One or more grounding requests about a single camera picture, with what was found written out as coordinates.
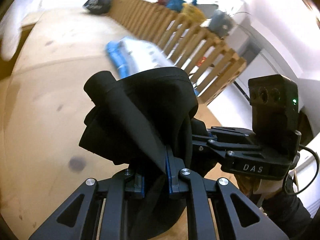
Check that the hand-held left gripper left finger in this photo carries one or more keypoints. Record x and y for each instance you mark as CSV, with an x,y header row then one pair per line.
x,y
140,182

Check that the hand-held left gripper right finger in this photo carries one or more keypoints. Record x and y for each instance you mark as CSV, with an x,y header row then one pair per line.
x,y
170,175

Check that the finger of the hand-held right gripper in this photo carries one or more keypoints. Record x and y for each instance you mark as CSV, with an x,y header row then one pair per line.
x,y
230,133
217,148

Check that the black yellow-striped garment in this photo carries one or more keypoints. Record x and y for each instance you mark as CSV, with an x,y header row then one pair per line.
x,y
140,110

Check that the person's right forearm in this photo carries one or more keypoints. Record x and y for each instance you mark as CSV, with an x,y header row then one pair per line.
x,y
287,210

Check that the person's right hand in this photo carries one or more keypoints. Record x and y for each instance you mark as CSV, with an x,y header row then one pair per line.
x,y
246,185

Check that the small orange object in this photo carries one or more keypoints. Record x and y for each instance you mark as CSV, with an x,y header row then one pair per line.
x,y
201,62

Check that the wooden slat fence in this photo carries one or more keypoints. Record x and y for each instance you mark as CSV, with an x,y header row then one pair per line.
x,y
190,45

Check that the grey plant pot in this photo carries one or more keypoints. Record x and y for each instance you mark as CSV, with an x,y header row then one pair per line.
x,y
221,23

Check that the folded blue garment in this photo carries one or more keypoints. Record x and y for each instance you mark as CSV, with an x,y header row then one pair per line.
x,y
115,55

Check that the blue bag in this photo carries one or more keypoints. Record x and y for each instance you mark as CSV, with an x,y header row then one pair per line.
x,y
175,5

